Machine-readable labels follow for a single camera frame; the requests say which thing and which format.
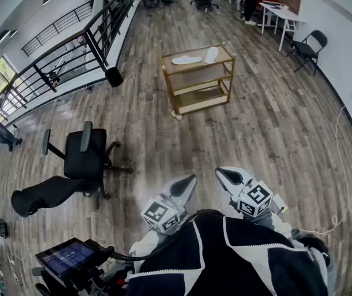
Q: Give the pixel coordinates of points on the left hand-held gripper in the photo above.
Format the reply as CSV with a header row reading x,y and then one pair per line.
x,y
163,216

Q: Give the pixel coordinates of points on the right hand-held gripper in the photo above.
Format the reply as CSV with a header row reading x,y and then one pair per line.
x,y
256,197

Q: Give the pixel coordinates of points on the white slipper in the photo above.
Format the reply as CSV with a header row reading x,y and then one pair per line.
x,y
186,60
211,55

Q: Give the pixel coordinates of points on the person's left forearm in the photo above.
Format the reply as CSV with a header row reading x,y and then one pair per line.
x,y
151,242

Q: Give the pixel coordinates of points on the person's right forearm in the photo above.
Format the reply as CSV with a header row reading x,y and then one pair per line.
x,y
275,224

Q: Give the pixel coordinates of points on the small bottle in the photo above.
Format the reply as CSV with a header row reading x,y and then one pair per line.
x,y
176,115

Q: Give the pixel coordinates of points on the person's black white jacket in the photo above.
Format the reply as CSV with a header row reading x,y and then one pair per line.
x,y
225,257

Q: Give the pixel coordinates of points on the gold three-tier shelf cart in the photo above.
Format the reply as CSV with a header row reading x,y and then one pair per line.
x,y
198,79

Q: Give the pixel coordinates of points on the black reclined office chair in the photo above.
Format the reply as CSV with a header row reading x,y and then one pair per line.
x,y
83,156

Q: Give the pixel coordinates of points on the black round trash bin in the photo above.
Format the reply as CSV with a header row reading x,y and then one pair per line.
x,y
114,77

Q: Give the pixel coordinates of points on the black screen on stand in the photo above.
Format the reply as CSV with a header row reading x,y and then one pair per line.
x,y
67,256

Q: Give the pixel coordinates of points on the black folding chair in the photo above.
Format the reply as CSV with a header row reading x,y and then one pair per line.
x,y
308,49

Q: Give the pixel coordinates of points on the white folding table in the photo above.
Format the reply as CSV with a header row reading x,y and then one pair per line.
x,y
282,14

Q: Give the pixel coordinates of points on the black metal railing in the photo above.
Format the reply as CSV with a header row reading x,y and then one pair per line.
x,y
94,31

